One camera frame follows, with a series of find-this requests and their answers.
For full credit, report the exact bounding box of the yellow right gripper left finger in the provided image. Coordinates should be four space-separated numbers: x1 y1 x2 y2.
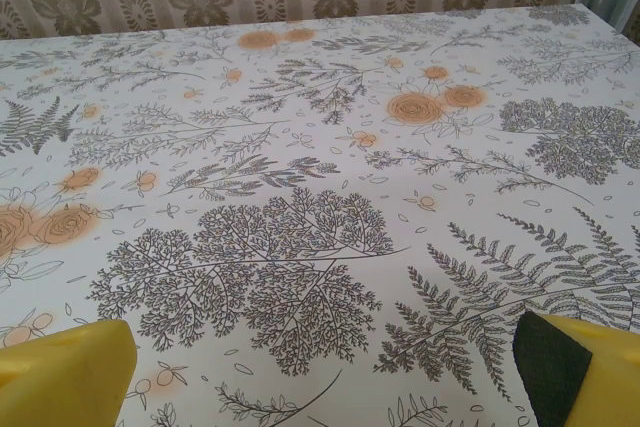
0 320 139 427

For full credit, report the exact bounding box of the floral patterned tablecloth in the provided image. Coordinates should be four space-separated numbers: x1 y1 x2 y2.
0 3 640 427

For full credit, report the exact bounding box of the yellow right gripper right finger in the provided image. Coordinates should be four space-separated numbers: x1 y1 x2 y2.
511 310 640 427

